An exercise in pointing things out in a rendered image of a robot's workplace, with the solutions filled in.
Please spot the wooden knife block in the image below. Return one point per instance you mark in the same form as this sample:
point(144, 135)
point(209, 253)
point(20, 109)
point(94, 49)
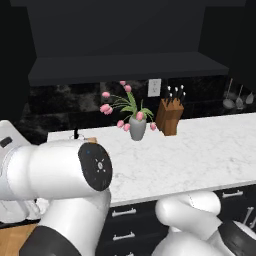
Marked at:
point(169, 116)

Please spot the grey hanging spoon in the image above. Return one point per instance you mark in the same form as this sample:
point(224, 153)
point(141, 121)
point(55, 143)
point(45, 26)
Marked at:
point(249, 98)

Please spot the black drawer front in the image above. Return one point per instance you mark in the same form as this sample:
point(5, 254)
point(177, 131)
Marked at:
point(143, 213)
point(238, 200)
point(140, 236)

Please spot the grey vase with pink tulips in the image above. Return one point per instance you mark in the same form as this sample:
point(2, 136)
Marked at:
point(137, 128)

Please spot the wooden tray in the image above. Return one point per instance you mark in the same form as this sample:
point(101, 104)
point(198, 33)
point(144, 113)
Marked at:
point(92, 139)

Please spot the dark wall cabinet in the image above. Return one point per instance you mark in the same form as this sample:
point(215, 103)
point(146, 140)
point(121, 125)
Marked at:
point(15, 56)
point(233, 36)

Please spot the white wall outlet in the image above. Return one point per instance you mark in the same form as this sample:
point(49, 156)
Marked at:
point(154, 87)

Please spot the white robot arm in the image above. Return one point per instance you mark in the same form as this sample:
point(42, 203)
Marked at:
point(56, 170)

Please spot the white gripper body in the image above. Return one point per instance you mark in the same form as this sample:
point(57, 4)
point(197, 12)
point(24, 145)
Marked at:
point(7, 128)

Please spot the grey hanging spatula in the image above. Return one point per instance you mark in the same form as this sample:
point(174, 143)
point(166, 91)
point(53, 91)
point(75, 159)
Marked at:
point(239, 101)

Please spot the dark range hood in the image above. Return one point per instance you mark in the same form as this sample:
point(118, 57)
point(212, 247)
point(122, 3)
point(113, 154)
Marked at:
point(126, 66)

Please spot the grey hanging ladle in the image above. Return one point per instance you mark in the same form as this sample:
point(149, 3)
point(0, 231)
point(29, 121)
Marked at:
point(228, 102)

